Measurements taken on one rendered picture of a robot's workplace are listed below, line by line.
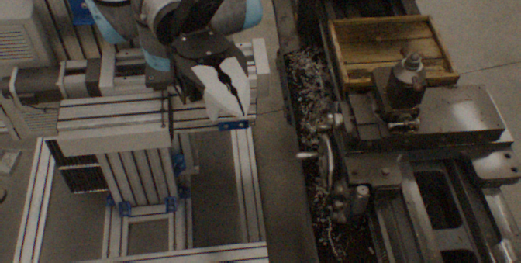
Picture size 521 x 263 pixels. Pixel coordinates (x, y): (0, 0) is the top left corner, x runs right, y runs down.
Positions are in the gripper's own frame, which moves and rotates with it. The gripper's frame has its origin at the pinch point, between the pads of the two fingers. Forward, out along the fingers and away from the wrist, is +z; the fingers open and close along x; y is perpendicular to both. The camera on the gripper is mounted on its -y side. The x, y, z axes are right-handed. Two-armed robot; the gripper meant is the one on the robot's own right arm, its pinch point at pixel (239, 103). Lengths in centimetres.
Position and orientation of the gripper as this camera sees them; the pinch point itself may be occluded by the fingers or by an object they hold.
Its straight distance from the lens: 62.9
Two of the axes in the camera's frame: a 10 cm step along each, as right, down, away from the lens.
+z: 4.7, 6.8, -5.6
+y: -1.2, 6.8, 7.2
